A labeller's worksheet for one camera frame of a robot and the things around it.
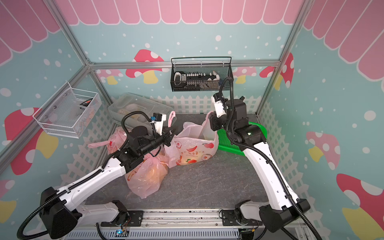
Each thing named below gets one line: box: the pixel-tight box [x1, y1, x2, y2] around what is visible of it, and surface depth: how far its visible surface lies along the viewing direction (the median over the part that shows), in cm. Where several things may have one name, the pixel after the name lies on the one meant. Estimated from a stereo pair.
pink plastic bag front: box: [87, 126, 127, 155], surface depth 88 cm
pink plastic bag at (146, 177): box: [125, 145, 169, 199], surface depth 80 cm
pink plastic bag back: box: [164, 110, 219, 169], surface depth 79 cm
